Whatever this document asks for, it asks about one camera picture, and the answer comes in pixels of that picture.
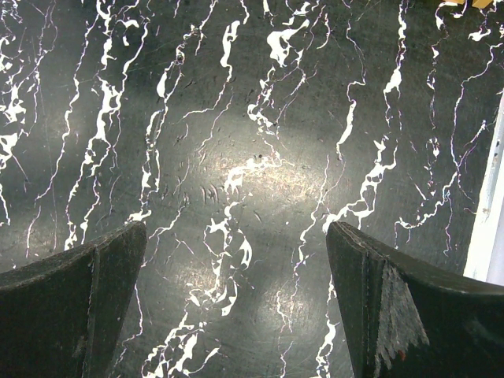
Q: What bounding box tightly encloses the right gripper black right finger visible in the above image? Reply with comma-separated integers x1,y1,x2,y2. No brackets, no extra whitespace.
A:
326,221,503,377

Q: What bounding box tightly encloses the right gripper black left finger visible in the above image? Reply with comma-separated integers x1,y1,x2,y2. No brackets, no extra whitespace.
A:
1,221,147,377

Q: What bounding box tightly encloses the yellow shelf unit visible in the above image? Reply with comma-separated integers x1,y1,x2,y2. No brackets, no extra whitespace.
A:
442,0,495,9

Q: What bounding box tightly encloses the aluminium rail frame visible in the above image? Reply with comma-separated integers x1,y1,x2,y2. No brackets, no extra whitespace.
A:
464,102,503,286

